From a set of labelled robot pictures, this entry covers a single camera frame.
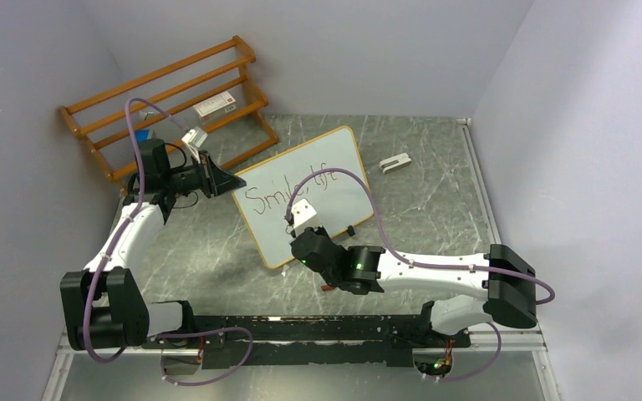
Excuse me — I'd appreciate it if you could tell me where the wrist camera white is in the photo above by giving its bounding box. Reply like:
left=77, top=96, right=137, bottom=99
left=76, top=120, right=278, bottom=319
left=181, top=126, right=208, bottom=164
left=287, top=199, right=323, bottom=237

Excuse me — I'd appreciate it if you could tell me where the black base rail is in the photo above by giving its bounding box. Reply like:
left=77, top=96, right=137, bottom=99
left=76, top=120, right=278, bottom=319
left=144, top=314, right=471, bottom=369

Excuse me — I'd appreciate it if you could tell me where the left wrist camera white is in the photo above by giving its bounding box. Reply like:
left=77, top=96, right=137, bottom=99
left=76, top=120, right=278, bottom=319
left=181, top=126, right=208, bottom=164

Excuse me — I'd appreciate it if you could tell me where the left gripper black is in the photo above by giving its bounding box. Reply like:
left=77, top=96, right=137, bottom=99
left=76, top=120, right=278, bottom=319
left=164, top=150, right=245, bottom=199

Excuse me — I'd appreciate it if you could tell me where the yellow framed whiteboard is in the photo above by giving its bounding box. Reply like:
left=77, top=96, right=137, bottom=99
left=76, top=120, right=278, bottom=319
left=232, top=126, right=373, bottom=269

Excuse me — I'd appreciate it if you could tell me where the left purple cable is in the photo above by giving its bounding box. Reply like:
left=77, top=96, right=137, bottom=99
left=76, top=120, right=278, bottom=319
left=83, top=98, right=189, bottom=363

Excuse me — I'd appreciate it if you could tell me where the aluminium frame rail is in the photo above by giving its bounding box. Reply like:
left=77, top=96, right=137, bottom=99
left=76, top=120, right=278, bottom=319
left=467, top=323, right=548, bottom=353

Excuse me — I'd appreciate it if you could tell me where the white whiteboard eraser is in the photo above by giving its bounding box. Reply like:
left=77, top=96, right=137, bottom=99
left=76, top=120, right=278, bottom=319
left=379, top=153, right=412, bottom=175

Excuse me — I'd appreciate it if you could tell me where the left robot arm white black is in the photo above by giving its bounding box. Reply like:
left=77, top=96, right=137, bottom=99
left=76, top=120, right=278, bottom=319
left=59, top=139, right=247, bottom=351

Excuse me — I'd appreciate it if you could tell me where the blue small object on rack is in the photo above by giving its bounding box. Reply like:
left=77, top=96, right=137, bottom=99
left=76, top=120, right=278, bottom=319
left=135, top=129, right=155, bottom=144

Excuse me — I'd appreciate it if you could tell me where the wooden shelf rack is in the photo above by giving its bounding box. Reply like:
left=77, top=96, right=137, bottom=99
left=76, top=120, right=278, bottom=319
left=59, top=35, right=279, bottom=202

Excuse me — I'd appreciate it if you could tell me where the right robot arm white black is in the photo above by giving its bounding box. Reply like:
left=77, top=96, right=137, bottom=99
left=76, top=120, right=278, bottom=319
left=290, top=228, right=538, bottom=346

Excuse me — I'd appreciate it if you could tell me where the white red box on rack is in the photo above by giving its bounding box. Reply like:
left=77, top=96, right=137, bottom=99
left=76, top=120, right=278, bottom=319
left=193, top=91, right=237, bottom=124

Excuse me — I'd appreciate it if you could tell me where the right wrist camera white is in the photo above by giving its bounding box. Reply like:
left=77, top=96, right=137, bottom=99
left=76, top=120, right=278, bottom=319
left=287, top=199, right=323, bottom=237

